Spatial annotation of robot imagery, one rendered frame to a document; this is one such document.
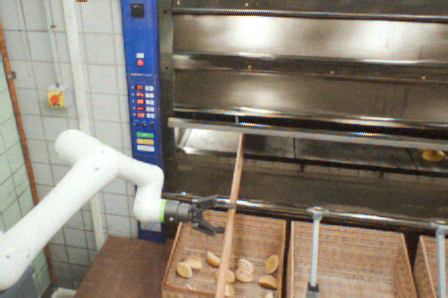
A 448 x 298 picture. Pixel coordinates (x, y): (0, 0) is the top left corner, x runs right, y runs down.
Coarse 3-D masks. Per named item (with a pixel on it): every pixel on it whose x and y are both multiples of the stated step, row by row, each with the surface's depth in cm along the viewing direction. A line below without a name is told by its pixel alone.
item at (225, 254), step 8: (240, 136) 227; (240, 144) 218; (240, 152) 210; (240, 160) 204; (240, 168) 198; (232, 192) 180; (232, 200) 174; (232, 216) 165; (232, 224) 161; (232, 232) 157; (224, 240) 153; (224, 248) 149; (224, 256) 145; (224, 264) 142; (224, 272) 138; (224, 280) 136; (216, 288) 133; (224, 288) 133; (216, 296) 130; (224, 296) 131
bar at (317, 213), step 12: (168, 192) 186; (240, 204) 179; (252, 204) 178; (264, 204) 177; (276, 204) 177; (312, 216) 174; (336, 216) 171; (348, 216) 170; (360, 216) 169; (372, 216) 169; (384, 216) 168; (432, 228) 164; (444, 228) 162; (312, 240) 173; (312, 252) 169; (444, 252) 162; (312, 264) 168; (444, 264) 160; (312, 276) 166; (444, 276) 159; (312, 288) 164; (444, 288) 158
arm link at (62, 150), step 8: (64, 136) 137; (72, 136) 136; (80, 136) 136; (88, 136) 141; (56, 144) 137; (64, 144) 135; (72, 144) 133; (104, 144) 148; (56, 152) 138; (64, 152) 134; (64, 160) 136
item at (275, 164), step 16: (208, 160) 216; (224, 160) 214; (256, 160) 210; (272, 160) 209; (288, 160) 209; (304, 160) 209; (320, 160) 208; (368, 176) 201; (384, 176) 199; (400, 176) 197; (416, 176) 195; (432, 176) 194
